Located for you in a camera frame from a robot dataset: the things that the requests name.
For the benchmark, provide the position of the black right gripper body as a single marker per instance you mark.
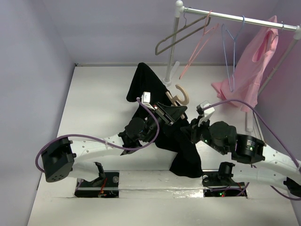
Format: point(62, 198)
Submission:
point(194, 130)

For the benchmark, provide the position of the pink t shirt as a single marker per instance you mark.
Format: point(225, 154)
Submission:
point(248, 73)

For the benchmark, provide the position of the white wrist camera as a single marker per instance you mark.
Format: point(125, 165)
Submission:
point(145, 101)
point(205, 111)

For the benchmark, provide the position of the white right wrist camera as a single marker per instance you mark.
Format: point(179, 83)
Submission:
point(205, 111)

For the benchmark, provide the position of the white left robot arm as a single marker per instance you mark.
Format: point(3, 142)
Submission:
point(64, 157)

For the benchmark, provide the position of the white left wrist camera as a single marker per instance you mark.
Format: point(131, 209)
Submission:
point(145, 101)

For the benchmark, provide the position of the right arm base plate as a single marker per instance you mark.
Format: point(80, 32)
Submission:
point(218, 188)

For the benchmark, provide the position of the black t shirt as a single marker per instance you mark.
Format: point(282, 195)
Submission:
point(187, 162)

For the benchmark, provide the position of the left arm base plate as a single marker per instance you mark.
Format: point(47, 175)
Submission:
point(108, 188)

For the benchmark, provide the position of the white clothes rack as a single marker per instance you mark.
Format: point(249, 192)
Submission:
point(278, 103)

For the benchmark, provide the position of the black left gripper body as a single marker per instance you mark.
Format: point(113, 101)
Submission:
point(162, 115)

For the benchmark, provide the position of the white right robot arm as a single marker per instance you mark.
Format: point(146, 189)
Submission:
point(268, 166)

